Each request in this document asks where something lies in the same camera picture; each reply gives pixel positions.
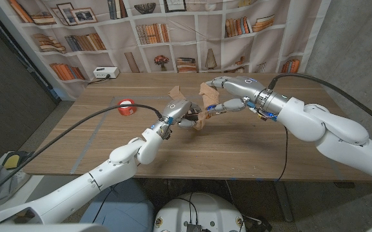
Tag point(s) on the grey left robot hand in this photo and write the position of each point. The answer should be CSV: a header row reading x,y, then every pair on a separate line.
x,y
177,109

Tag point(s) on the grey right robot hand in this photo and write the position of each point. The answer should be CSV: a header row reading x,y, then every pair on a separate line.
x,y
250,88

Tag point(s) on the black orange screwdriver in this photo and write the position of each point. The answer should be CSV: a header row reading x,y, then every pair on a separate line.
x,y
193,113

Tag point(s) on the beige nylon stocking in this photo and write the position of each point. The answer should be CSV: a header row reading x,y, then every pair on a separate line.
x,y
206,106

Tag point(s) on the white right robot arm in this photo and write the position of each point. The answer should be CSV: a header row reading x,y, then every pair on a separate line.
x,y
340,135

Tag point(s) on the red tape roll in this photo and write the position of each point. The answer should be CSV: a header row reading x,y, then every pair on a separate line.
x,y
126,108

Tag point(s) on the printed bookshelf backdrop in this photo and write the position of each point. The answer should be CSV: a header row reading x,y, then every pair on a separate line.
x,y
185,42

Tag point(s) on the white power strip box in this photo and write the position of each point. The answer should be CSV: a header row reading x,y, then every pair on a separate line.
x,y
105,72

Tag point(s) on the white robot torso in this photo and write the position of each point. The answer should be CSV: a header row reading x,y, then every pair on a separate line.
x,y
205,209

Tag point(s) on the blue-grey base under table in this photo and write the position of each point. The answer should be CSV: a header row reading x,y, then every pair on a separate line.
x,y
134,206

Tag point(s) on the grey table leg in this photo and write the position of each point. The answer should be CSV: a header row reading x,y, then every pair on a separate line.
x,y
282,199

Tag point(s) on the black table foot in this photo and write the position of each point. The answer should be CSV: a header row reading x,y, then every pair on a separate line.
x,y
344,185

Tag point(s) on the black floor adapter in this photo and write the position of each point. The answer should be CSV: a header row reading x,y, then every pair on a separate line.
x,y
260,226

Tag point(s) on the yellow black floor object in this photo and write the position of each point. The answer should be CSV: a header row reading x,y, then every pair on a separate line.
x,y
13,160

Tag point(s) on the white floor platform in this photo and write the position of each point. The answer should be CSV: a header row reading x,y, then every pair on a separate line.
x,y
21,193

